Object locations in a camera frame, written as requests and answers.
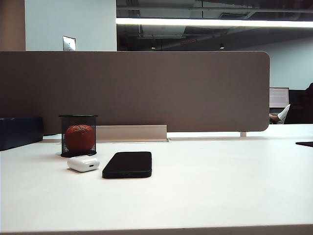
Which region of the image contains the white wireless earbud case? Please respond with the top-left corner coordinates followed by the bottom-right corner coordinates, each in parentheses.
top-left (67, 155), bottom-right (100, 172)

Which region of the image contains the brown desk divider panel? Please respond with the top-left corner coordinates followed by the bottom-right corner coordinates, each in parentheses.
top-left (0, 50), bottom-right (271, 133)

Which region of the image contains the black smartphone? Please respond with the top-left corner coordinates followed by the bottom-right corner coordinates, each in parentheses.
top-left (102, 151), bottom-right (153, 179)

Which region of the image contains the black mesh pen holder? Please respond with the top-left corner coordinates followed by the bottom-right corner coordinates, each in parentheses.
top-left (58, 114), bottom-right (98, 158)

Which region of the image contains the orange ball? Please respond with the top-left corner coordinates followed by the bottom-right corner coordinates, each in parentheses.
top-left (65, 124), bottom-right (95, 153)

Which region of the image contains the long ceiling light strip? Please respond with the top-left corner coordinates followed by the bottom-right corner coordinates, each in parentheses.
top-left (115, 18), bottom-right (313, 28)

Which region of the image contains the background computer monitor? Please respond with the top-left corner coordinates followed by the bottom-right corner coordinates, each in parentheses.
top-left (269, 87), bottom-right (290, 108)

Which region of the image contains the background person white-clad limb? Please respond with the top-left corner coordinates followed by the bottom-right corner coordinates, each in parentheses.
top-left (269, 103), bottom-right (291, 124)

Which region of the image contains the dark blue box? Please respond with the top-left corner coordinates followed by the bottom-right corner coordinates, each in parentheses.
top-left (0, 116), bottom-right (44, 151)

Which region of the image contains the silver cable tray flap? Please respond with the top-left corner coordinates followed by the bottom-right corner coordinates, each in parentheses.
top-left (96, 124), bottom-right (168, 142)

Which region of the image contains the metal wall plate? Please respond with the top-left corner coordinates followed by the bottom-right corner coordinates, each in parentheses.
top-left (62, 35), bottom-right (76, 51)

